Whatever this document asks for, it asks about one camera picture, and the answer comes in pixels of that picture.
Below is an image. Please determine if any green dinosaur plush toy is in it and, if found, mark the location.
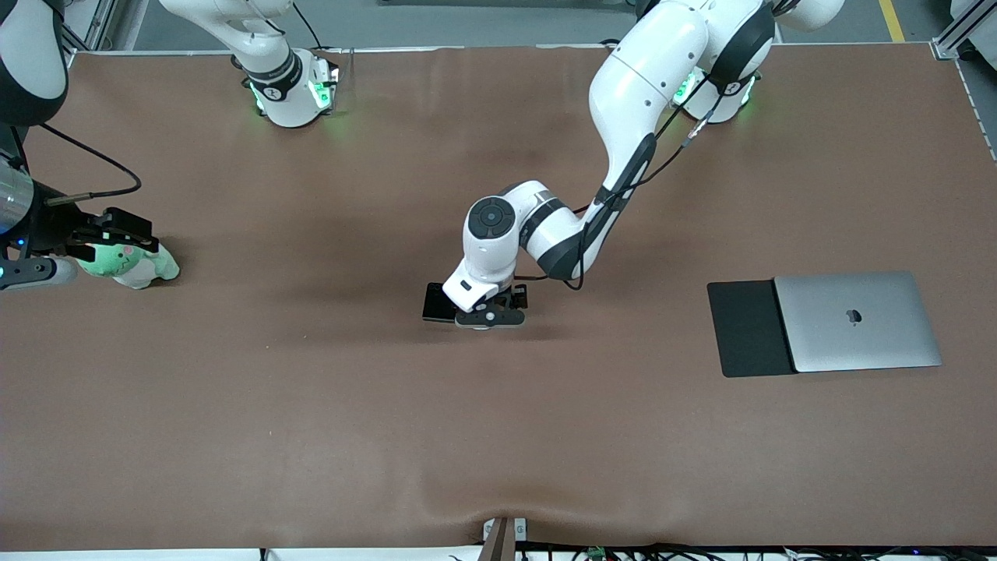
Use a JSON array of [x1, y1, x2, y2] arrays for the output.
[[78, 240, 181, 291]]

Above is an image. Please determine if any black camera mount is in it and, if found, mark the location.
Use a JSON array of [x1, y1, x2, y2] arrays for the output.
[[27, 204, 98, 262], [456, 284, 529, 327]]

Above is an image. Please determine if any brown table clamp post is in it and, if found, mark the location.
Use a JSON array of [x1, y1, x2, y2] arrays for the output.
[[481, 517, 528, 561]]

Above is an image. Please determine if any aluminium profile bar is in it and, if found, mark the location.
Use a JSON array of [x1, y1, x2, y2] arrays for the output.
[[931, 0, 997, 62]]

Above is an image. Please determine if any brown table cover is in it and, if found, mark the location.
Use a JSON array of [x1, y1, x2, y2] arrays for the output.
[[0, 43, 997, 551]]

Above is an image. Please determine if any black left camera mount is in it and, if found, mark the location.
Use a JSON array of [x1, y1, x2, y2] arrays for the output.
[[456, 284, 529, 327]]

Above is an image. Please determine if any black right base cable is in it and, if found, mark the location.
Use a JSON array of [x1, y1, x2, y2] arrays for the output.
[[292, 0, 325, 52]]

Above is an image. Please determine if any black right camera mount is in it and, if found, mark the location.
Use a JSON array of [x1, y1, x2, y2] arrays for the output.
[[27, 204, 98, 262]]

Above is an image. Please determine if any black mouse pad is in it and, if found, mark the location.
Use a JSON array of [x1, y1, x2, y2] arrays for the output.
[[706, 279, 797, 379]]

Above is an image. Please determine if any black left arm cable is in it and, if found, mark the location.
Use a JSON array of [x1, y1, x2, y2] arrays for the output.
[[514, 0, 787, 293]]

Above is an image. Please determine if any silver laptop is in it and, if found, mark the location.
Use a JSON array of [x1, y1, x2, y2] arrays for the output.
[[773, 271, 943, 373]]

